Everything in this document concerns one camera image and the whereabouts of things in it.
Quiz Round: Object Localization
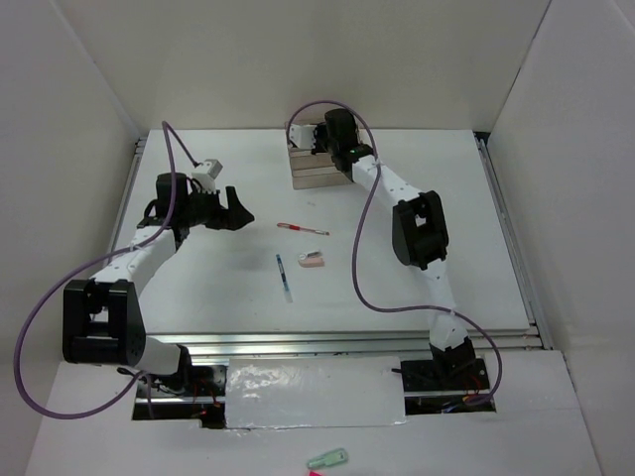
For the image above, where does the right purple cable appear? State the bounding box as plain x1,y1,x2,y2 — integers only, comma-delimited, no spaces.
288,100,503,403

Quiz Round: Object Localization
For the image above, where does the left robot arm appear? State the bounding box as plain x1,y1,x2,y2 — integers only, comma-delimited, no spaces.
63,173,255,396

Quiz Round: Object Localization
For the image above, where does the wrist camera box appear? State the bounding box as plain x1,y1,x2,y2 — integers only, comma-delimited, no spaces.
287,124,317,151
191,159,222,193

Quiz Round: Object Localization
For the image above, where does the red gel pen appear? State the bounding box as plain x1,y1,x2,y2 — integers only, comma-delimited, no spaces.
277,222,330,236

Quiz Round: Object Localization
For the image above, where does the green clear object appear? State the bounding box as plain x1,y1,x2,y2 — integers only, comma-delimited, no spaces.
307,448,349,471

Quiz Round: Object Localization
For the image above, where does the white front cover board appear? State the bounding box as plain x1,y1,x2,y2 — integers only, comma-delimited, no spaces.
225,356,407,429

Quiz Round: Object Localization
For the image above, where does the pink eraser with sharpener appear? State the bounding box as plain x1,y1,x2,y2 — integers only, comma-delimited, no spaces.
298,251,324,268

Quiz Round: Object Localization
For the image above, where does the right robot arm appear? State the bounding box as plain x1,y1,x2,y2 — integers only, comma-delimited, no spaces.
317,108,476,389

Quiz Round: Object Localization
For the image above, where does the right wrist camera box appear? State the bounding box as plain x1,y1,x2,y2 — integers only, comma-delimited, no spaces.
287,124,317,151

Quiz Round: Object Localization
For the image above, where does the purple cable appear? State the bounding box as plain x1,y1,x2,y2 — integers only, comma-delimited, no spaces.
288,100,503,403
14,120,201,421

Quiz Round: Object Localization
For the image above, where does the aluminium frame rail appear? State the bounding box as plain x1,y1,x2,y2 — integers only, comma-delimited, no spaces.
117,130,543,362

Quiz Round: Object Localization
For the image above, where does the tiered clear acrylic organizer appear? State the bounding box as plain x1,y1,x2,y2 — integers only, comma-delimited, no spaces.
287,121,351,190

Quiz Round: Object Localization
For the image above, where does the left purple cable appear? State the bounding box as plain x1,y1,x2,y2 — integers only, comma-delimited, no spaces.
14,120,201,421

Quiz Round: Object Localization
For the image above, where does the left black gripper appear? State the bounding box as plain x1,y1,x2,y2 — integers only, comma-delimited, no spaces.
181,183,254,231

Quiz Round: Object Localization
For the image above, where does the blue gel pen center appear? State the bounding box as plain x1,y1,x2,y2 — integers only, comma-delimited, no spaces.
276,254,293,303

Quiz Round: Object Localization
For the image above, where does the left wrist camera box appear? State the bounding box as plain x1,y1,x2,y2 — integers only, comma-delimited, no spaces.
191,159,222,193

